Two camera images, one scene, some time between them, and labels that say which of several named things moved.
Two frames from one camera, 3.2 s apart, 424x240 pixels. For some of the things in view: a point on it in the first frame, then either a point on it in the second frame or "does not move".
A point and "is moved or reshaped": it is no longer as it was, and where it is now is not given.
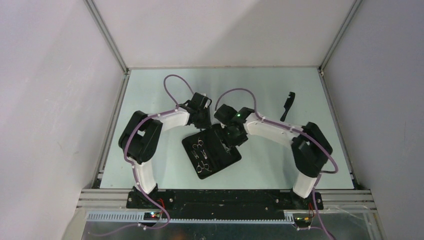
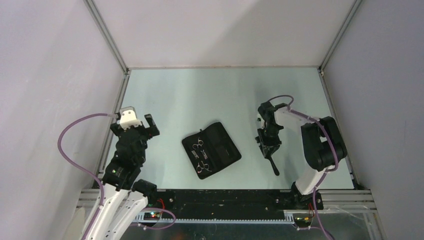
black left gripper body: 204,120 to 144,136
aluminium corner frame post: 351,13 does not move
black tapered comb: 288,104 is moved or reshaped
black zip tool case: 208,153 does not move
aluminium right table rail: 355,182 does not move
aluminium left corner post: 107,35 does not move
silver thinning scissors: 199,168 does not move
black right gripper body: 232,138 to 271,132
